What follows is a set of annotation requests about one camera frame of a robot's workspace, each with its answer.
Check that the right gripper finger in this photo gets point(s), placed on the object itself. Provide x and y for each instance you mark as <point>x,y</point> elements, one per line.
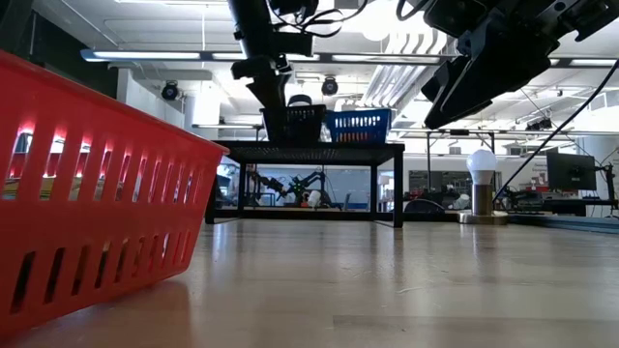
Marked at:
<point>483,82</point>

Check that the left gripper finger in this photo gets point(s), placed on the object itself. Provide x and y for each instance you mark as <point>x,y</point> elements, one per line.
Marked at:
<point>271,94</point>

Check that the long dark rubber band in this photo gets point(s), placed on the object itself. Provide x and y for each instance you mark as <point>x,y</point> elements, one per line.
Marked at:
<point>300,98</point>

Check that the small black mesh basket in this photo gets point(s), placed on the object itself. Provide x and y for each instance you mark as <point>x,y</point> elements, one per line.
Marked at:
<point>295,123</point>

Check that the blue plastic basket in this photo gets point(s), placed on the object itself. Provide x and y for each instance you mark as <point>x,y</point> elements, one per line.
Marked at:
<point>358,126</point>

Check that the red plastic basket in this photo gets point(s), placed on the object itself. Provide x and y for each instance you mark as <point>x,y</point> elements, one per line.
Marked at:
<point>145,220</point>

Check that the background black robot arm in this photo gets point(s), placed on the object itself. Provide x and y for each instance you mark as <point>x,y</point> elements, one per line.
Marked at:
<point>273,183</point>
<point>314,180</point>

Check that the black ceiling spotlight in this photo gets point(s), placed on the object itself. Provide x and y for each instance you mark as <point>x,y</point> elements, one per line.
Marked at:
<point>330,86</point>
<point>169,91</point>

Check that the black mesh shelf riser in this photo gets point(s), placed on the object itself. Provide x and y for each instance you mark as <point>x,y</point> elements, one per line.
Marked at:
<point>314,152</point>

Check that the white bulb table lamp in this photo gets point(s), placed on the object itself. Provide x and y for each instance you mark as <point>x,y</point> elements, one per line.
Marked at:
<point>481,166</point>

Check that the long ceiling light strip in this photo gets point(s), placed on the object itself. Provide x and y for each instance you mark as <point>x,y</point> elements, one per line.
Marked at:
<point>155,55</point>

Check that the dark background monitor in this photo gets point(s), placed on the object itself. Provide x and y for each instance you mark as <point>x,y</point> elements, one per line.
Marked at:
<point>570,171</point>

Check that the background black rig frame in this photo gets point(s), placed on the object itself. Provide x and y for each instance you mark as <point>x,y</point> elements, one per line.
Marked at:
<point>483,131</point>

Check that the black aluminium table frame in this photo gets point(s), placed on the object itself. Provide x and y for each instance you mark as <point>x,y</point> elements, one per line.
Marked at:
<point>300,215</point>

